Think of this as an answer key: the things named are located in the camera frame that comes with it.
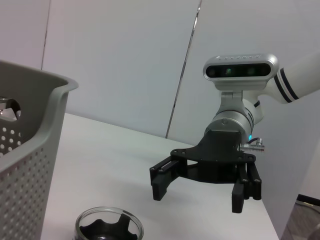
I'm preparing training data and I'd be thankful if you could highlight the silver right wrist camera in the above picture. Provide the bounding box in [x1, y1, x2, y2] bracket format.
[202, 52, 280, 91]

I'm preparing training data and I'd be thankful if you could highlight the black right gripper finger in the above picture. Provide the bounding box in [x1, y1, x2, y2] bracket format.
[149, 156, 198, 201]
[231, 161, 263, 214]

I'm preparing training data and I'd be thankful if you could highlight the right gripper cable connector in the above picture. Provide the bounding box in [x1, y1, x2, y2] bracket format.
[239, 137, 267, 154]

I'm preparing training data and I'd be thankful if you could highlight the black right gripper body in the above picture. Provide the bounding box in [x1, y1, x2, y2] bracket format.
[170, 129, 256, 185]

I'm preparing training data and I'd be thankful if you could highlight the glass teacup with black holder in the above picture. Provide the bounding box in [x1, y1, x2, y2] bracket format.
[74, 206, 146, 240]

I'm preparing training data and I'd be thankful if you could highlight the gray perforated storage bin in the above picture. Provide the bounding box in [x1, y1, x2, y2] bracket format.
[0, 60, 79, 240]

